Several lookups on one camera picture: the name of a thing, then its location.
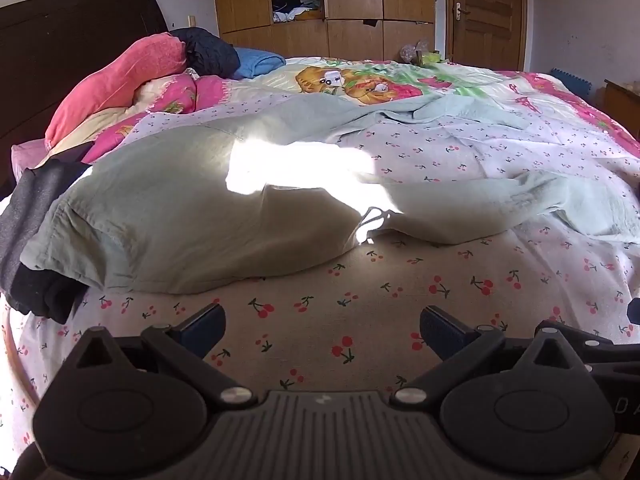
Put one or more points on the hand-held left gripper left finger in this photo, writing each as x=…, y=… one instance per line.
x=202, y=329

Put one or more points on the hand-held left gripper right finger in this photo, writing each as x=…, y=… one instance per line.
x=441, y=331

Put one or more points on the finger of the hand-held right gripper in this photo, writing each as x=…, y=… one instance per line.
x=635, y=311
x=580, y=342

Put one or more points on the pale green pants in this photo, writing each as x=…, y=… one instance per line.
x=175, y=210

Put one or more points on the cherry print bedsheet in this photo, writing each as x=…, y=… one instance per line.
x=350, y=320

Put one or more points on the wooden side table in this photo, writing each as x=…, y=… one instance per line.
x=622, y=105

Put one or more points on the grey cloth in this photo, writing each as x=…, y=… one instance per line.
x=30, y=210

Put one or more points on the pink floral quilt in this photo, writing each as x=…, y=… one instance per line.
x=175, y=95

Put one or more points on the blue foam mat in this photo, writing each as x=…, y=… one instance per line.
x=572, y=80

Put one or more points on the mauve pillow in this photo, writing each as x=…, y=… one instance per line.
x=27, y=160

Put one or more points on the cartoon bear printed blanket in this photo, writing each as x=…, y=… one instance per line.
x=450, y=80

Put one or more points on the pink towel pillow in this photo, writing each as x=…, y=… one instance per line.
x=110, y=80

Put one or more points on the blue folded cloth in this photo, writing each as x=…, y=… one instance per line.
x=257, y=62

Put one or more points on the navy quilted jacket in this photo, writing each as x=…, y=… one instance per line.
x=210, y=52

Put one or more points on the clear plastic bag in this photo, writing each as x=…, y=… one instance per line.
x=420, y=51

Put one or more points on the dark wooden headboard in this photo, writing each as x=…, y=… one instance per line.
x=50, y=50

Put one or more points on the wooden door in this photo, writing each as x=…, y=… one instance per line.
x=487, y=10

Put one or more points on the clothes pile in wardrobe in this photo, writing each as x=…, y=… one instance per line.
x=295, y=7

